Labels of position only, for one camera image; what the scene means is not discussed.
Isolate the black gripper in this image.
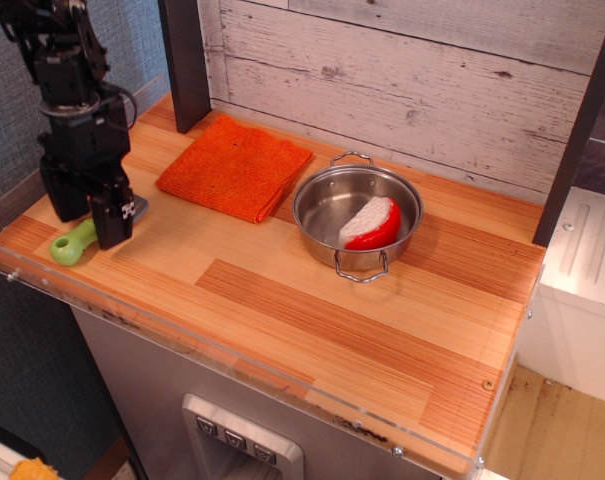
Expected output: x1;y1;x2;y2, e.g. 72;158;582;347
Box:
39;84;135;250

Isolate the green and gray spatula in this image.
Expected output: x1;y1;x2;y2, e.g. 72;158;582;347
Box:
49;194;151;267

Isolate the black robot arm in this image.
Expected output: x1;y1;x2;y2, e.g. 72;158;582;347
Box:
0;1;135;249

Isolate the stainless steel pot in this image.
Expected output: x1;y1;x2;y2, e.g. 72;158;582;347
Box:
292;151;424;283

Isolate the orange knitted cloth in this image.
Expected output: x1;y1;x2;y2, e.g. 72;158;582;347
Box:
156;114;313;224

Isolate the gray toy fridge cabinet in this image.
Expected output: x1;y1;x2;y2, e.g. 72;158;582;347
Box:
74;308;485;479

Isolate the yellow object bottom left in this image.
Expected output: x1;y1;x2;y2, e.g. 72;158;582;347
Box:
8;458;60;480

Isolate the red and white toy cheese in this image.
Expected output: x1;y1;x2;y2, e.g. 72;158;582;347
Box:
338;197;401;251

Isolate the white toy sink unit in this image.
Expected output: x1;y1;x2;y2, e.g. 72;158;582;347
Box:
516;188;605;401

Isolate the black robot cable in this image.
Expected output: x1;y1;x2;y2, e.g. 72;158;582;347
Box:
114;87;138;132

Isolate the dark left post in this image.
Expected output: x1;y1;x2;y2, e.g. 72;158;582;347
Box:
158;0;211;133

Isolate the dark post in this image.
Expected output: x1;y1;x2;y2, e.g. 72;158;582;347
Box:
158;0;211;133
533;36;605;247

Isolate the dark right post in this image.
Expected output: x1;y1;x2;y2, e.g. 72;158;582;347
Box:
533;36;605;247

